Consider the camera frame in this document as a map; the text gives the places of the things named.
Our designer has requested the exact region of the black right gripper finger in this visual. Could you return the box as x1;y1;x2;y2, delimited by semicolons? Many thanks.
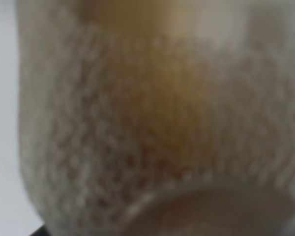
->
29;225;52;236

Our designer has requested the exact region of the clear bottle red label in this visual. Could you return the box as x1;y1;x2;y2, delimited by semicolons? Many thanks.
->
16;0;295;236

